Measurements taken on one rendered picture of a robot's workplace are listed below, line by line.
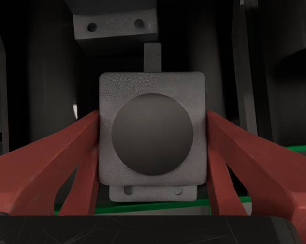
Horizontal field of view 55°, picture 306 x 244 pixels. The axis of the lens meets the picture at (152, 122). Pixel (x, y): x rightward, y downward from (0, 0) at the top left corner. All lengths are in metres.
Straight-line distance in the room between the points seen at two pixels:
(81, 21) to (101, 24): 0.01
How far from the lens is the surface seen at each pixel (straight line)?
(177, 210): 0.33
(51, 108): 0.19
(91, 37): 0.16
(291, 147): 0.18
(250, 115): 0.33
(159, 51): 0.16
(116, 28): 0.16
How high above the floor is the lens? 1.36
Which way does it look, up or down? 60 degrees down
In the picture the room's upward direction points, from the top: 3 degrees counter-clockwise
